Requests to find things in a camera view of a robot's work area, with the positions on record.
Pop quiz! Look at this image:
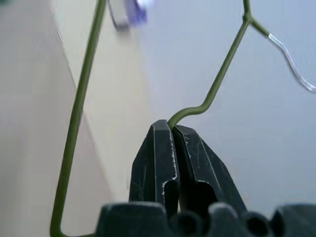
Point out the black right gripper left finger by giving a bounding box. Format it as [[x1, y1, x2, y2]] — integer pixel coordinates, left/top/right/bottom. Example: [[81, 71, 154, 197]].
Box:
[[128, 119, 180, 218]]

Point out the blue and grey tape roll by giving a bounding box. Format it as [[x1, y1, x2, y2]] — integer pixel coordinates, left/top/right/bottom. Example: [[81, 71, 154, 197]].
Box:
[[107, 0, 156, 32]]

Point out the green wire hanger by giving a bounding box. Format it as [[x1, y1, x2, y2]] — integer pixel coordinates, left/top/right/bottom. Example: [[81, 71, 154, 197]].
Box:
[[49, 0, 316, 237]]

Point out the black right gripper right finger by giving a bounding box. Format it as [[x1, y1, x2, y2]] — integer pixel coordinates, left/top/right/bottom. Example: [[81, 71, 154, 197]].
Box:
[[174, 124, 249, 218]]

